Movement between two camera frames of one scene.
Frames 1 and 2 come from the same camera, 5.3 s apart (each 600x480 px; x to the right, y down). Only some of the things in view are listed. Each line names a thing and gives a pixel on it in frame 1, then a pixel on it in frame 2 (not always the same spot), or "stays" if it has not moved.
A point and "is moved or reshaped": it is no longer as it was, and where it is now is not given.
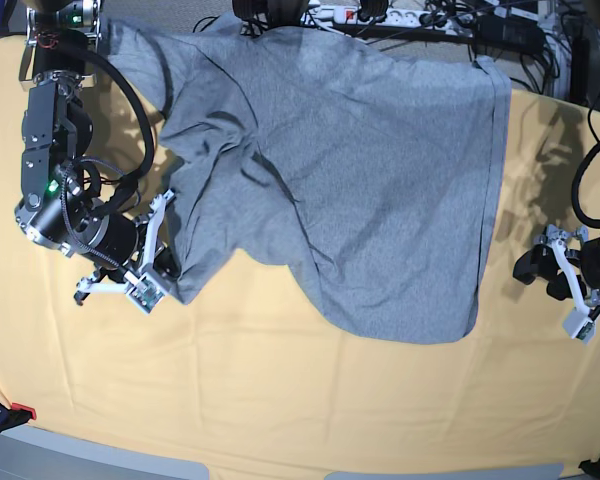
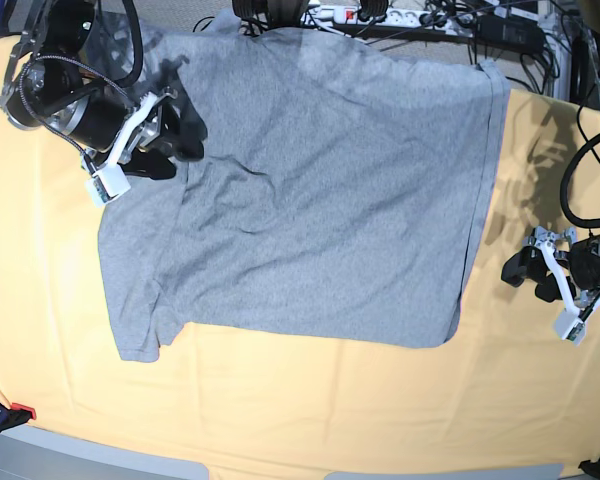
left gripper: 117,240 to 99,122
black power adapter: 509,32 stays
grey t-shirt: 364,177 is moved or reshaped
